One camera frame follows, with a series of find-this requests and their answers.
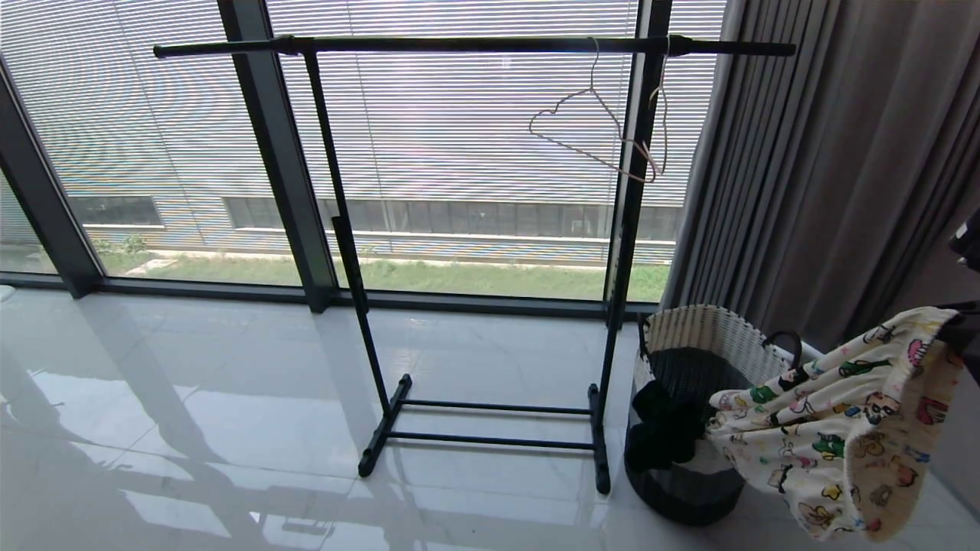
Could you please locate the pink clothes hanger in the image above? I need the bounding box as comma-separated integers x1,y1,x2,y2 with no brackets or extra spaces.
528,36,661,184
647,34,671,181

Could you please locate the cream printed garment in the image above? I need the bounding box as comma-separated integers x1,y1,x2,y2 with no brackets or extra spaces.
706,306,968,545

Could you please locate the white laundry basket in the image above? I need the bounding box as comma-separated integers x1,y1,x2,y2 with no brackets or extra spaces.
623,304,825,527

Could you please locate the black clothes rack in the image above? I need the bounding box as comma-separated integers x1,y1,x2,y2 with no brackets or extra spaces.
152,34,798,495

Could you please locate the black garment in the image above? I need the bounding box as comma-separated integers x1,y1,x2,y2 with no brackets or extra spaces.
624,379,710,472

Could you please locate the brown curtain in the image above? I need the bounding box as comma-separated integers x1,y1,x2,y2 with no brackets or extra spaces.
660,0,980,357

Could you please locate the window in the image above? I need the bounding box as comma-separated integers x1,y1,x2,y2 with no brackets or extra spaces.
0,0,730,319

